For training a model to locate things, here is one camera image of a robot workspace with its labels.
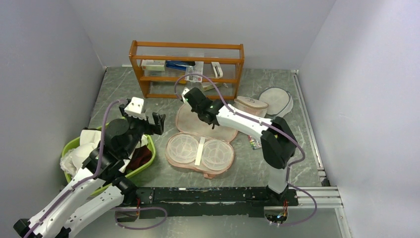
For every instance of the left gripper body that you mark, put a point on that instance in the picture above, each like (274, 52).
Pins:
(138, 126)

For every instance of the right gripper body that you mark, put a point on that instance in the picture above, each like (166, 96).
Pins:
(198, 114)

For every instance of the floral pink laundry bag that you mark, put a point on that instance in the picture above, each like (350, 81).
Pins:
(199, 146)

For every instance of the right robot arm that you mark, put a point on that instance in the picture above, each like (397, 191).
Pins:
(275, 136)

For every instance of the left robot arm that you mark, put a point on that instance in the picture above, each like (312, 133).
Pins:
(98, 186)

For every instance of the dark red bra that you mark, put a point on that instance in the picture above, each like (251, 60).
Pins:
(141, 157)

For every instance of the white mesh laundry bag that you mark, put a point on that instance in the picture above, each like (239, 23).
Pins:
(252, 106)

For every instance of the flat round mesh bag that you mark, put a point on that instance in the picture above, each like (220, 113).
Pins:
(279, 101)

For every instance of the box on lower shelf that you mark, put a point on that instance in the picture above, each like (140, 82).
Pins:
(206, 86)

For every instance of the paper leaflet on shelf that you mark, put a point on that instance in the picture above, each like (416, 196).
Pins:
(195, 74)

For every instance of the white device on shelf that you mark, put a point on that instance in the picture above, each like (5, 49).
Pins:
(218, 72)

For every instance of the orange wooden shelf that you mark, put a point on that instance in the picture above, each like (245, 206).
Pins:
(230, 56)

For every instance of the blue item on shelf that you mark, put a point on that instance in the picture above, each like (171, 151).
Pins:
(179, 64)

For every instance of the white box on shelf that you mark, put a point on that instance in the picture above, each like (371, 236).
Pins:
(153, 65)

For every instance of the pack of coloured markers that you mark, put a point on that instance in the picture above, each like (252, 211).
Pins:
(254, 143)

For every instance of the green plastic basket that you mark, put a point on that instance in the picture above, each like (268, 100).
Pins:
(127, 173)

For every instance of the white cloth in basket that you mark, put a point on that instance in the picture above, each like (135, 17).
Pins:
(77, 150)

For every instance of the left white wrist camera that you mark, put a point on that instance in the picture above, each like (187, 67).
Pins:
(135, 108)

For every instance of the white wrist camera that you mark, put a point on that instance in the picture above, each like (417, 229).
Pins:
(135, 108)
(184, 92)

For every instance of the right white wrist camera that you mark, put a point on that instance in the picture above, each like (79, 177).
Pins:
(184, 92)

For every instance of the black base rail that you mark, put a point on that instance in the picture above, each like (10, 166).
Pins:
(208, 201)

